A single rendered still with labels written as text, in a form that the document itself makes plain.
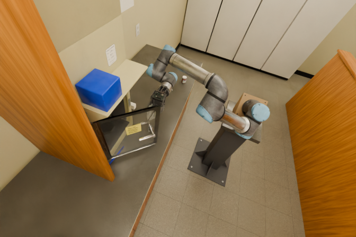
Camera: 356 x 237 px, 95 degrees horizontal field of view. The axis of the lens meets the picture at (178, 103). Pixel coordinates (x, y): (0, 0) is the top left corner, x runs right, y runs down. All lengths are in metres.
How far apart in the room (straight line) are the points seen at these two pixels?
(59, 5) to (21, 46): 0.16
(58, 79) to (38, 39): 0.09
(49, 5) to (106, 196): 0.91
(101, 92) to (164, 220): 1.65
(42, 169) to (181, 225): 1.36
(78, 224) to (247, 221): 1.67
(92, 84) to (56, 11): 0.21
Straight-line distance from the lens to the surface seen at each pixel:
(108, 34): 0.70
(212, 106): 0.87
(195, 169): 2.16
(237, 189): 2.29
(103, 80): 0.60
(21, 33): 0.40
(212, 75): 0.90
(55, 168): 1.24
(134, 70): 0.78
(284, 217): 2.51
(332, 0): 3.67
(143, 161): 1.13
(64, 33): 0.55
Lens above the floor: 2.00
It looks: 49 degrees down
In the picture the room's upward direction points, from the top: 13 degrees clockwise
